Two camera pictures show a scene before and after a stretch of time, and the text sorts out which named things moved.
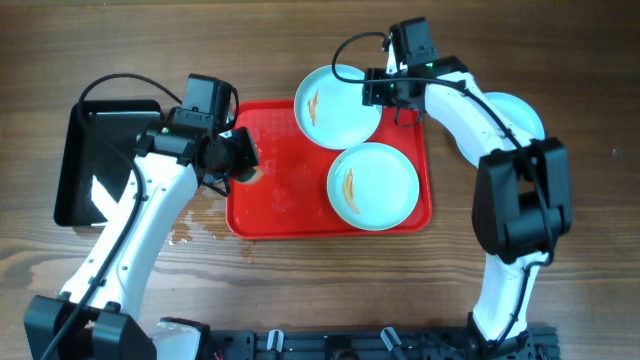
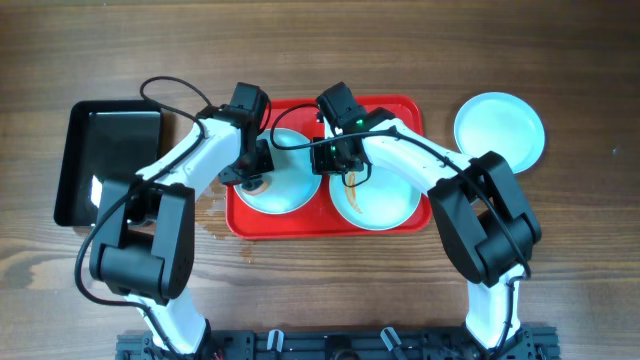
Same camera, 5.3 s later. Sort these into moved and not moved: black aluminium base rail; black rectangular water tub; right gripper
Moved: right gripper
Not moved: black aluminium base rail; black rectangular water tub
